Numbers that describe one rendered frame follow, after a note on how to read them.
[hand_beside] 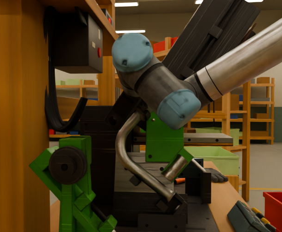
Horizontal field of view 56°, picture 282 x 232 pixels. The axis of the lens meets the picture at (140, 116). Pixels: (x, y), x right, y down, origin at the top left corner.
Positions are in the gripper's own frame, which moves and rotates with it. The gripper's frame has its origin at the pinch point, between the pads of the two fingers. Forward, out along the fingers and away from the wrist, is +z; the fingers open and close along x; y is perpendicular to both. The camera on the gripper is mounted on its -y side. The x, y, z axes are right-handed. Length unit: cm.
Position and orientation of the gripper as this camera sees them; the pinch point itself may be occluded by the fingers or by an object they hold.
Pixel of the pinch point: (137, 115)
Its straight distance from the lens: 80.9
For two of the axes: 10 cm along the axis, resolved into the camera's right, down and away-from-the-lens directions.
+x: -7.3, -6.4, 2.5
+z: 0.7, 3.0, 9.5
